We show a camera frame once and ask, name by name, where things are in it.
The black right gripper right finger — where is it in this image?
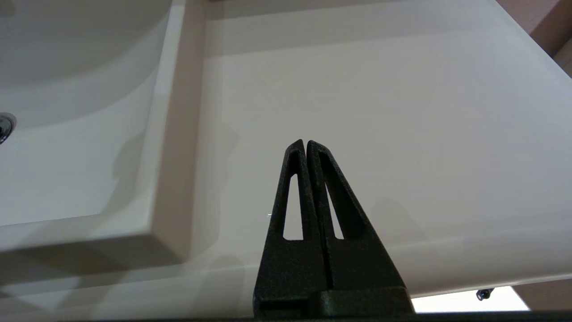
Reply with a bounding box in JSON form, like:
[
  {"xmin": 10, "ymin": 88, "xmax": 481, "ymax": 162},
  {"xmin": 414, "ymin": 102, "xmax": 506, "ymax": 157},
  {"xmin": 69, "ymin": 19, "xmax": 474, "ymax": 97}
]
[{"xmin": 307, "ymin": 140, "xmax": 406, "ymax": 291}]

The chrome drain stopper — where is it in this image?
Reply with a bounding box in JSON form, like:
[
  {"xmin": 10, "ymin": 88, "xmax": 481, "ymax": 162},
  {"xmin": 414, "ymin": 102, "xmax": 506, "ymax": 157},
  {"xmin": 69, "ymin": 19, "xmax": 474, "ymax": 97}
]
[{"xmin": 0, "ymin": 113, "xmax": 17, "ymax": 144}]

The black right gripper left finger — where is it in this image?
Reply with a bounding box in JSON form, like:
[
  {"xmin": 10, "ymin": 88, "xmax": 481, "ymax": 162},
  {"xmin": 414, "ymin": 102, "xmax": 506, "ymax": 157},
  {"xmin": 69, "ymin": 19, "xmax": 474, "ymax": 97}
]
[{"xmin": 254, "ymin": 139, "xmax": 332, "ymax": 299}]

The white ceramic sink basin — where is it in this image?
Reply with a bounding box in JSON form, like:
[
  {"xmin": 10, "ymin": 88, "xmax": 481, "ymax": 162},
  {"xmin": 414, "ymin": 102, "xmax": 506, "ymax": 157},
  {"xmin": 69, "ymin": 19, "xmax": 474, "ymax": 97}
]
[{"xmin": 0, "ymin": 0, "xmax": 207, "ymax": 262}]

